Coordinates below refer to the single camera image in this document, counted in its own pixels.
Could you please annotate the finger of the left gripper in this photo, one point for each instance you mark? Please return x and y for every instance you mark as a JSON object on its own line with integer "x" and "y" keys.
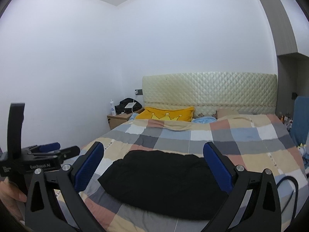
{"x": 44, "y": 148}
{"x": 67, "y": 153}

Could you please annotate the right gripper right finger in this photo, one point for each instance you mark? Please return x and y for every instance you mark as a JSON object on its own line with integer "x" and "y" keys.
{"x": 253, "y": 201}

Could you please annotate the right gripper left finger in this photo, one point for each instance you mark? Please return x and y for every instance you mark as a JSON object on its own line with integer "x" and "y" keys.
{"x": 43, "y": 212}

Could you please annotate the black puffer jacket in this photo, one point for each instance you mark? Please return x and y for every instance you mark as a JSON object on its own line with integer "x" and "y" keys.
{"x": 176, "y": 185}

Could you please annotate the person's left hand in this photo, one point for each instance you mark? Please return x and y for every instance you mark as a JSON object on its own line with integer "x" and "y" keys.
{"x": 10, "y": 195}

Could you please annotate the wooden nightstand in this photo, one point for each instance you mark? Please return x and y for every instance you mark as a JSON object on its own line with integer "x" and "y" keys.
{"x": 117, "y": 120}

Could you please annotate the white spray bottle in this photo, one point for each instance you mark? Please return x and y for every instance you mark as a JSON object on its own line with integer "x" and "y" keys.
{"x": 113, "y": 110}

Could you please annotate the plaid patchwork duvet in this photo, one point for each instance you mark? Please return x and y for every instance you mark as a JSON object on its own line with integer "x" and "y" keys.
{"x": 256, "y": 142}

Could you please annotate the black bag on nightstand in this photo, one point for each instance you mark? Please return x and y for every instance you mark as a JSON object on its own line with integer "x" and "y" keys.
{"x": 120, "y": 108}

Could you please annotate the white charger on bag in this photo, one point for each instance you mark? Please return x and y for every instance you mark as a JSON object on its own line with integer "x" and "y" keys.
{"x": 130, "y": 105}

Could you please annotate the blue cloth on chair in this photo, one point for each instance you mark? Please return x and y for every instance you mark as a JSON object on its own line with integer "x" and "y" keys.
{"x": 299, "y": 130}

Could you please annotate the beige pillow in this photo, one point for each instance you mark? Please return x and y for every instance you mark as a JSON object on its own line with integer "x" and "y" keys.
{"x": 223, "y": 112}

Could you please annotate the light blue pillow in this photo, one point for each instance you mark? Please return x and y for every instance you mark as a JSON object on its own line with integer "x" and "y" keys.
{"x": 204, "y": 120}

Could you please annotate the cream quilted headboard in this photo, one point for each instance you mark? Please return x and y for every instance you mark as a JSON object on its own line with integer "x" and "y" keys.
{"x": 249, "y": 93}

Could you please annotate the yellow crown pillow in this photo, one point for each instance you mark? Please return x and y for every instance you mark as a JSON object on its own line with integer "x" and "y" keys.
{"x": 185, "y": 114}

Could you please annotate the grey overhead cabinet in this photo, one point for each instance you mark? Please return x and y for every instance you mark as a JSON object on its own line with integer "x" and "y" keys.
{"x": 289, "y": 27}

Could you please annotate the grey wall socket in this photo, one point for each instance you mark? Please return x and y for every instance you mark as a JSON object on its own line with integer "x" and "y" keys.
{"x": 139, "y": 92}

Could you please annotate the black wall switch right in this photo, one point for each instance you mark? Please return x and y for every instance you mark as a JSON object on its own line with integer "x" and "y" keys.
{"x": 294, "y": 96}

